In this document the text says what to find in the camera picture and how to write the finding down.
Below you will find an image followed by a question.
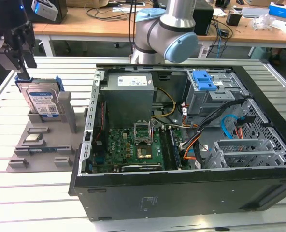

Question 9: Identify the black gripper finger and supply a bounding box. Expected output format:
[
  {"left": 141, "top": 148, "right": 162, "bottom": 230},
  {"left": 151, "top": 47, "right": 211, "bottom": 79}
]
[
  {"left": 23, "top": 45, "right": 38, "bottom": 69},
  {"left": 11, "top": 48, "right": 32, "bottom": 81}
]

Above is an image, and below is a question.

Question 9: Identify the hard disk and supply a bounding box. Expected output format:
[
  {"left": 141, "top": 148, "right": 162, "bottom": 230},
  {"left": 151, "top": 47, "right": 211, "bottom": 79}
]
[{"left": 14, "top": 76, "right": 65, "bottom": 119}]

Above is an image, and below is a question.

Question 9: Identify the metal disk bay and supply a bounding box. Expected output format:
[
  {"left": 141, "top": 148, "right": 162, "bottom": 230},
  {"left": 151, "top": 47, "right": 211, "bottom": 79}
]
[{"left": 204, "top": 138, "right": 286, "bottom": 169}]

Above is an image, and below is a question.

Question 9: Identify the large black box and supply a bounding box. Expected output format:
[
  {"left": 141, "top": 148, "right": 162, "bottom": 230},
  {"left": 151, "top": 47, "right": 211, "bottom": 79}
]
[{"left": 24, "top": 0, "right": 68, "bottom": 25}]

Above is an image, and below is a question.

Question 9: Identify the wooden desk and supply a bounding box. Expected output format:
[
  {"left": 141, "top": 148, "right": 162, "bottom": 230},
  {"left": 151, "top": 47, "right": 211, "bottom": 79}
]
[{"left": 0, "top": 6, "right": 286, "bottom": 58}]

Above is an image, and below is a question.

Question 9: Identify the silver CPU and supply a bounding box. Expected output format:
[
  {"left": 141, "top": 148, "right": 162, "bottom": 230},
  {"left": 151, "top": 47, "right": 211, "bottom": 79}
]
[{"left": 24, "top": 134, "right": 43, "bottom": 143}]

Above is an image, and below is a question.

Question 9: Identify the black case fan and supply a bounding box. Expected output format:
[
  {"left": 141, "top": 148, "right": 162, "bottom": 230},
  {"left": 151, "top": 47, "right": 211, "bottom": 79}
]
[{"left": 94, "top": 100, "right": 108, "bottom": 148}]

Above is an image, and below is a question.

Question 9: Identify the grey power supply unit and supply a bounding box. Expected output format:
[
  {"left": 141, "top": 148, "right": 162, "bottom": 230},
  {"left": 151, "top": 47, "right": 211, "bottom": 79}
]
[{"left": 100, "top": 72, "right": 156, "bottom": 129}]

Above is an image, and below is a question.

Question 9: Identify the grey parts rack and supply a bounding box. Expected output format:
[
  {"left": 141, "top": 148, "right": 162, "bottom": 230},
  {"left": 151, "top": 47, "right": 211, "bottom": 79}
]
[{"left": 6, "top": 90, "right": 89, "bottom": 174}]

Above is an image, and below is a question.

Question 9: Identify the green motherboard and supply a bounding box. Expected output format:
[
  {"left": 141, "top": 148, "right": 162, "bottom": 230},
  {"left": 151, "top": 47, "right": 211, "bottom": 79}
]
[{"left": 91, "top": 125, "right": 192, "bottom": 174}]

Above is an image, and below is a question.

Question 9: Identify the metal socket cover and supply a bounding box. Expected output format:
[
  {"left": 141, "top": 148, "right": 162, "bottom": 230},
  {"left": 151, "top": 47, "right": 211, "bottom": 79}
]
[{"left": 133, "top": 120, "right": 151, "bottom": 145}]

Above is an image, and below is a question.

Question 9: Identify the CPU socket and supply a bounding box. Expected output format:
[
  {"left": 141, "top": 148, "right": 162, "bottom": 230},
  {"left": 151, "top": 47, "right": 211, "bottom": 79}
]
[{"left": 135, "top": 144, "right": 152, "bottom": 160}]

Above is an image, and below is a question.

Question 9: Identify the black graphics card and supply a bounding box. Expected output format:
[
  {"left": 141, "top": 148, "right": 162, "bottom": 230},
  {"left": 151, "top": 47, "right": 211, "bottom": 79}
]
[{"left": 113, "top": 162, "right": 163, "bottom": 173}]

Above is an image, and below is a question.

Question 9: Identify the blue plastic drive latch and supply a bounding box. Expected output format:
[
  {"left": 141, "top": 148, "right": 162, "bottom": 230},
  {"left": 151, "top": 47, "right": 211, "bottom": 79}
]
[{"left": 192, "top": 70, "right": 218, "bottom": 92}]

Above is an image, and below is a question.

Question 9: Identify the dark installed RAM stick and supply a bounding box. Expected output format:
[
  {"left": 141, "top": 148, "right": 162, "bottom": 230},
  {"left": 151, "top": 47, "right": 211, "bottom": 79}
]
[{"left": 168, "top": 127, "right": 183, "bottom": 169}]

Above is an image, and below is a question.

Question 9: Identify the black computer tower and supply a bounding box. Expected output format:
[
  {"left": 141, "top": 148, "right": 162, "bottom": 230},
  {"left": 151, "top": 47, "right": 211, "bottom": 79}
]
[{"left": 193, "top": 2, "right": 215, "bottom": 36}]

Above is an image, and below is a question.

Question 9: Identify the grey metal drive cage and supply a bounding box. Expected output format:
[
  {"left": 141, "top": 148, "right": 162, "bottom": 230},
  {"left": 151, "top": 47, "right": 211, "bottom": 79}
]
[{"left": 185, "top": 70, "right": 251, "bottom": 123}]

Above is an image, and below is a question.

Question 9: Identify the black open PC case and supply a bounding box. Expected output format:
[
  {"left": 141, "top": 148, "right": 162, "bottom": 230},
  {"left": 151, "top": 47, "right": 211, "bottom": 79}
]
[{"left": 68, "top": 63, "right": 286, "bottom": 222}]

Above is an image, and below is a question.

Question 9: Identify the small black box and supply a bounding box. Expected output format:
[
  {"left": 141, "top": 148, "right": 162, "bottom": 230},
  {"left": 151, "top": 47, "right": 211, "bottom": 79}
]
[{"left": 226, "top": 12, "right": 243, "bottom": 27}]

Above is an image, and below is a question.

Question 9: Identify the clear plastic wrap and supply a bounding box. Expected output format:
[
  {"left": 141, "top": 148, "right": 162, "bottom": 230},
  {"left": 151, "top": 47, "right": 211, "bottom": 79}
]
[{"left": 251, "top": 13, "right": 279, "bottom": 31}]

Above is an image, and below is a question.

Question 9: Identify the white flat box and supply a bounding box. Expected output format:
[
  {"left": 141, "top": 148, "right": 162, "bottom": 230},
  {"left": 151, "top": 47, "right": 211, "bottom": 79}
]
[{"left": 272, "top": 19, "right": 286, "bottom": 35}]

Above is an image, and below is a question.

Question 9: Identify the blue and white box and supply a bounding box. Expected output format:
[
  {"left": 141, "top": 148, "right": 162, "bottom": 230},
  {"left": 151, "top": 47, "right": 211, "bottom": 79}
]
[{"left": 268, "top": 1, "right": 286, "bottom": 20}]

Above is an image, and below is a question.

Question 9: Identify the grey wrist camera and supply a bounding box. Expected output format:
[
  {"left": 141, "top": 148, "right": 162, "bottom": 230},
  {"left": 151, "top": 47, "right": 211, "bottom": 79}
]
[{"left": 0, "top": 36, "right": 15, "bottom": 71}]

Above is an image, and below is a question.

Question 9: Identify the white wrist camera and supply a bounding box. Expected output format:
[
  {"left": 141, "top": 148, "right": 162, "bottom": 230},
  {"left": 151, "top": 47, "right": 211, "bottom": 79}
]
[{"left": 31, "top": 0, "right": 59, "bottom": 22}]

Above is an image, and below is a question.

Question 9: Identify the red black twisted wire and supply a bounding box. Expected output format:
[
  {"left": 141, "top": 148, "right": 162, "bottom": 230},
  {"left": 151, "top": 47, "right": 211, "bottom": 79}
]
[{"left": 96, "top": 122, "right": 107, "bottom": 143}]

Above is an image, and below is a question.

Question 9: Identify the yellow wire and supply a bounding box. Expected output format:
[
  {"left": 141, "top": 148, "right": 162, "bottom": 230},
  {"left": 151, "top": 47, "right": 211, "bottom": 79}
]
[{"left": 151, "top": 88, "right": 177, "bottom": 119}]

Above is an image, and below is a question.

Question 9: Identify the orange flat wire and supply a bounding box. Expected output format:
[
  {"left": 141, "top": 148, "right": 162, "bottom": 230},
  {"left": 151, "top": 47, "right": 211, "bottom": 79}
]
[{"left": 183, "top": 139, "right": 201, "bottom": 161}]

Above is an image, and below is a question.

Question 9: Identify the black wire bundle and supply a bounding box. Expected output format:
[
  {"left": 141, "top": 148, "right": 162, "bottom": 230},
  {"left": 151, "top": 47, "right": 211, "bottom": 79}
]
[{"left": 179, "top": 98, "right": 246, "bottom": 170}]

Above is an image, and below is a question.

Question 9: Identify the light blue wire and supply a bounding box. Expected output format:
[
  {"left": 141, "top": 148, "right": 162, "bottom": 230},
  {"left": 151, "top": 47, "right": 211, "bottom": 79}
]
[{"left": 221, "top": 115, "right": 240, "bottom": 140}]

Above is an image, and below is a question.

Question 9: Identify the orange wire bundle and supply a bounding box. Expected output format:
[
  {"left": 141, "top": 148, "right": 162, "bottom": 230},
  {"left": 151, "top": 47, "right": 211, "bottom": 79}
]
[{"left": 234, "top": 120, "right": 245, "bottom": 140}]

